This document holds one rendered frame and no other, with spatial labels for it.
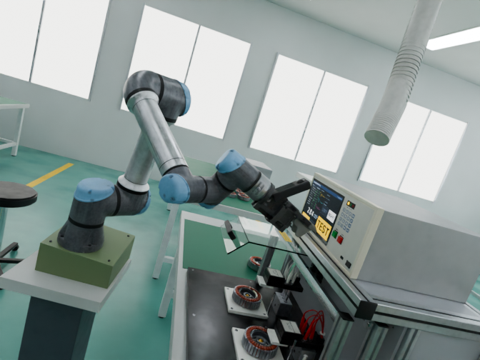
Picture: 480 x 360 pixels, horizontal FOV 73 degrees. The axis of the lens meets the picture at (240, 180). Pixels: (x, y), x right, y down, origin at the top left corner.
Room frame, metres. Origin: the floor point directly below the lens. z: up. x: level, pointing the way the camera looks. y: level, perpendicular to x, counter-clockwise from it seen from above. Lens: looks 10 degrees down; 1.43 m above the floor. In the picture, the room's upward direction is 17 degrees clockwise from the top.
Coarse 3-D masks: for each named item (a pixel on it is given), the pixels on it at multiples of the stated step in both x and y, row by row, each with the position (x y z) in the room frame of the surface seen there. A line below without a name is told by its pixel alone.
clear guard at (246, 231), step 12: (240, 228) 1.12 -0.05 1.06; (252, 228) 1.14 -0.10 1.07; (264, 228) 1.19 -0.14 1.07; (228, 240) 1.07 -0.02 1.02; (240, 240) 1.03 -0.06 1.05; (252, 240) 1.02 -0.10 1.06; (264, 240) 1.05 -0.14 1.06; (276, 240) 1.09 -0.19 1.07; (228, 252) 0.99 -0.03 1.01; (300, 252) 1.05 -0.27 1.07
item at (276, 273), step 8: (264, 272) 1.17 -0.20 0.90; (272, 272) 1.15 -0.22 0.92; (280, 272) 1.17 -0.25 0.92; (264, 280) 1.14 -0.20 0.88; (272, 280) 1.12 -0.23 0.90; (280, 280) 1.13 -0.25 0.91; (272, 288) 1.13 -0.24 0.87; (288, 288) 1.13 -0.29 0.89; (296, 288) 1.14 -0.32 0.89; (288, 296) 1.14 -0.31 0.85
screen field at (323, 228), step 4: (320, 220) 1.08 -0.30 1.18; (316, 224) 1.09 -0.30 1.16; (320, 224) 1.07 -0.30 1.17; (324, 224) 1.04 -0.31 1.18; (328, 224) 1.02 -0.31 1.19; (316, 228) 1.08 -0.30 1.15; (320, 228) 1.06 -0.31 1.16; (324, 228) 1.04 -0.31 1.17; (328, 228) 1.02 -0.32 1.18; (320, 232) 1.05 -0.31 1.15; (324, 232) 1.03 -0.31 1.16; (328, 232) 1.01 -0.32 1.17; (324, 236) 1.02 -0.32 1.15
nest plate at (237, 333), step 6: (234, 330) 0.95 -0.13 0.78; (240, 330) 0.96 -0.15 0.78; (234, 336) 0.92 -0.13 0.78; (240, 336) 0.92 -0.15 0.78; (234, 342) 0.90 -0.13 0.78; (240, 342) 0.90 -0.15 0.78; (240, 348) 0.87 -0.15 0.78; (240, 354) 0.85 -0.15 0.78; (246, 354) 0.85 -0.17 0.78; (252, 354) 0.86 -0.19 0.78; (276, 354) 0.90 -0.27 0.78
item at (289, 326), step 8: (280, 320) 0.94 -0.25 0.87; (288, 320) 0.95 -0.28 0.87; (280, 328) 0.91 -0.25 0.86; (288, 328) 0.91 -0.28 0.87; (296, 328) 0.92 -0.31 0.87; (272, 336) 0.90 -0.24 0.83; (280, 336) 0.89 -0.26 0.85; (288, 336) 0.89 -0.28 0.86; (296, 336) 0.89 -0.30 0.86; (280, 344) 0.88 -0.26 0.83; (288, 344) 0.88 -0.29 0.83; (296, 344) 0.89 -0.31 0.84; (304, 344) 0.89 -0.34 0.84; (312, 344) 0.90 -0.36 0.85; (320, 344) 0.91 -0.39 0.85
